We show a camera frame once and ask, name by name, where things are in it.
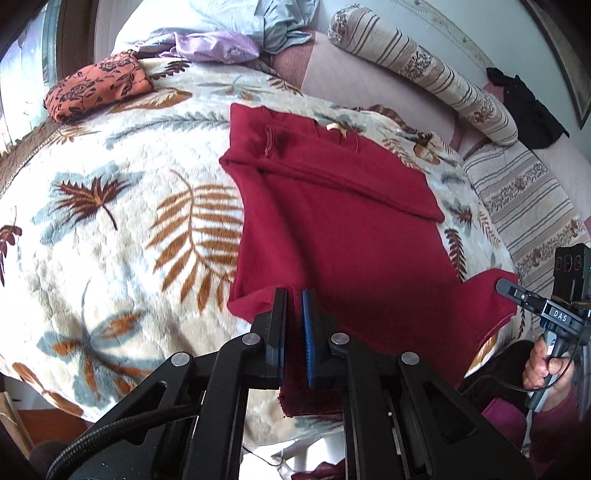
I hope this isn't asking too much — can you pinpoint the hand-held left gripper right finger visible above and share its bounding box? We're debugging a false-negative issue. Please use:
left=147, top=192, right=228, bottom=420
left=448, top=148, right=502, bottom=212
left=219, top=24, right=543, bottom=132
left=302, top=289, right=536, bottom=480

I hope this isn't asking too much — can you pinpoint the black braided cable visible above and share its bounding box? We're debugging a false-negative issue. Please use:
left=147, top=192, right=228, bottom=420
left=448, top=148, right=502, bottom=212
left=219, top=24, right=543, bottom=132
left=45, top=405, right=206, bottom=480

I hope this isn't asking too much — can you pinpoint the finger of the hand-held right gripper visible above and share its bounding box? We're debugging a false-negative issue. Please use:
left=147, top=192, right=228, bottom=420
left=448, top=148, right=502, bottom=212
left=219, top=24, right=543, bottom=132
left=496, top=278, right=546, bottom=317

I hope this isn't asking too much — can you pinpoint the person's magenta top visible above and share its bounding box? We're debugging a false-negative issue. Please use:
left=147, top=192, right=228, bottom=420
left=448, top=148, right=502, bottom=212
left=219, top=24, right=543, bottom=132
left=480, top=383, right=591, bottom=480

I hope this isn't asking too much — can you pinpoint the striped floral bolster pillow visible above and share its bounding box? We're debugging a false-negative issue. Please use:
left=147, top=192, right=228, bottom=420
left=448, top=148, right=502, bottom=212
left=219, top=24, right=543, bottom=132
left=328, top=4, right=519, bottom=147

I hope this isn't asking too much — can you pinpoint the striped floral flat cushion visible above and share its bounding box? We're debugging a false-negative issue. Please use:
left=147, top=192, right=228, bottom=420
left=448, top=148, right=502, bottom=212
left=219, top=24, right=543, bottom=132
left=463, top=141, right=591, bottom=296

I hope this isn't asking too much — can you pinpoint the purple cloth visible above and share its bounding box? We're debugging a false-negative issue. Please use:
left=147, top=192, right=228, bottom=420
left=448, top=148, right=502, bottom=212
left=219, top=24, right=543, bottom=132
left=161, top=31, right=262, bottom=64

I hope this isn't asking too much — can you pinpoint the leaf-print fleece blanket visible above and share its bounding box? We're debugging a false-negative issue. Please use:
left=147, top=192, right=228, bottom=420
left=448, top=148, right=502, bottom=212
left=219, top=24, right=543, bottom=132
left=0, top=55, right=532, bottom=444

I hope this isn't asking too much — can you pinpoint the pale grey-blue cloth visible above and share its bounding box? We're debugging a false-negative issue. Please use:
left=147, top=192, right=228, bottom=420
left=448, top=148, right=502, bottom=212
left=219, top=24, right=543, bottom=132
left=113, top=0, right=319, bottom=58

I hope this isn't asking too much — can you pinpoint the person's right hand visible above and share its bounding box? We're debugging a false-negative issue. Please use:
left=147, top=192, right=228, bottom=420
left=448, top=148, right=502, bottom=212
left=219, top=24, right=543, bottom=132
left=523, top=339, right=578, bottom=391

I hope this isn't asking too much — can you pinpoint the black cloth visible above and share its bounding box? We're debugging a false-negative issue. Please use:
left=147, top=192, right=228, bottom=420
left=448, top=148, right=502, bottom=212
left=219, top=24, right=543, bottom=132
left=486, top=67, right=570, bottom=149

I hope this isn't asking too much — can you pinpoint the red shirt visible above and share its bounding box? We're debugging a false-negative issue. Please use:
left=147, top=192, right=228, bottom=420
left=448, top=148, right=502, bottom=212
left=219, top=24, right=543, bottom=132
left=219, top=104, right=520, bottom=418

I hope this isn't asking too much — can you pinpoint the orange floral folded cloth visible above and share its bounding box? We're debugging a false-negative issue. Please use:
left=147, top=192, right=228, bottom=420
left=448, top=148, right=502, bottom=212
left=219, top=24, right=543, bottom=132
left=44, top=52, right=154, bottom=124

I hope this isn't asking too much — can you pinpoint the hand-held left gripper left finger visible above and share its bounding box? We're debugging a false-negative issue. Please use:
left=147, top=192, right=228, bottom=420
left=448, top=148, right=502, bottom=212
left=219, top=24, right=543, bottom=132
left=74, top=288, right=288, bottom=480

